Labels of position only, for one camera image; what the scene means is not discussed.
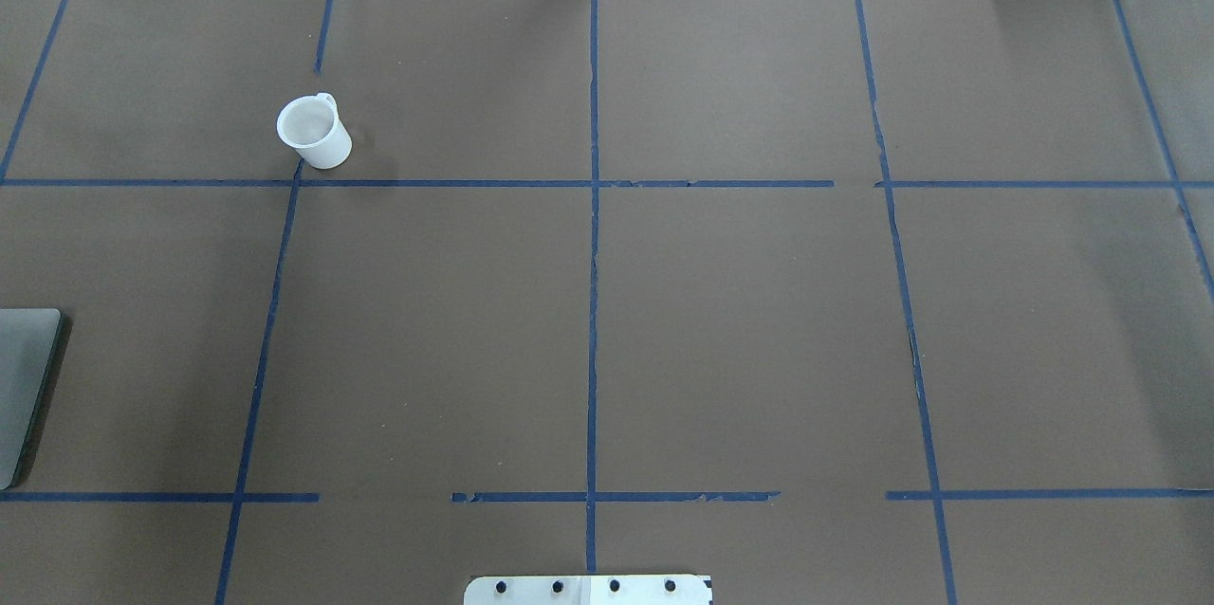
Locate white plastic cup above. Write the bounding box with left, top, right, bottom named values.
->
left=276, top=91, right=353, bottom=173

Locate silver closed laptop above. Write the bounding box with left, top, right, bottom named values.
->
left=1, top=309, right=64, bottom=491

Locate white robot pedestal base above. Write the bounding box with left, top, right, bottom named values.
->
left=463, top=573, right=714, bottom=604

